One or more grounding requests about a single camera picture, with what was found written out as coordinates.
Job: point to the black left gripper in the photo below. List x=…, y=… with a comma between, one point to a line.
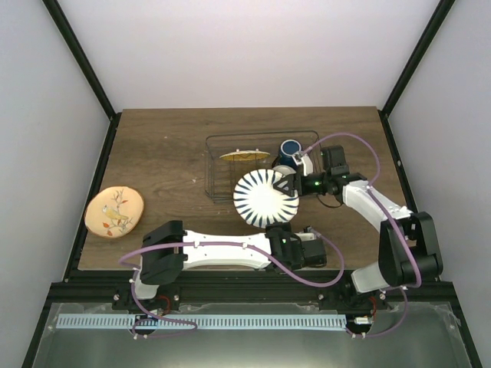
x=285, y=225

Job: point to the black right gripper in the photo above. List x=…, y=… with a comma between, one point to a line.
x=290, y=180

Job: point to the striped white blue plate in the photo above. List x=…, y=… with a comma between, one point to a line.
x=259, y=204

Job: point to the blue ceramic mug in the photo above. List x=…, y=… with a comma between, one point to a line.
x=286, y=151

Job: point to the round woven bamboo tray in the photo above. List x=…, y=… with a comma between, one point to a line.
x=245, y=155

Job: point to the round wooden plate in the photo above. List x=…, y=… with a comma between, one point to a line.
x=114, y=212

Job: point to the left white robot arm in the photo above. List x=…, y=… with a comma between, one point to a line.
x=160, y=267

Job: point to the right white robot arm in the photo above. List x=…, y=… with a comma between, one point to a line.
x=408, y=250

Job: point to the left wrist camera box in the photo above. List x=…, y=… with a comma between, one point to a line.
x=308, y=234

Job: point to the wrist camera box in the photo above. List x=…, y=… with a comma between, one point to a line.
x=303, y=163
x=308, y=234

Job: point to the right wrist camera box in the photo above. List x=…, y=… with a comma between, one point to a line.
x=303, y=163

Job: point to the grey wire dish rack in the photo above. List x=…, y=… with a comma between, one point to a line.
x=221, y=176

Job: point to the light blue slotted cable duct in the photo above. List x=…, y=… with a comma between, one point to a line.
x=205, y=322

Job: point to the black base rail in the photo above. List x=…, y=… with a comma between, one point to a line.
x=209, y=287

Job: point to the black right frame post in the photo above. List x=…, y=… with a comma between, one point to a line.
x=430, y=31

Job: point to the black frame post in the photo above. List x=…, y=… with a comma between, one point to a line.
x=70, y=38
x=430, y=31

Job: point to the black left frame post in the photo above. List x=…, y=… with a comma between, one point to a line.
x=70, y=38

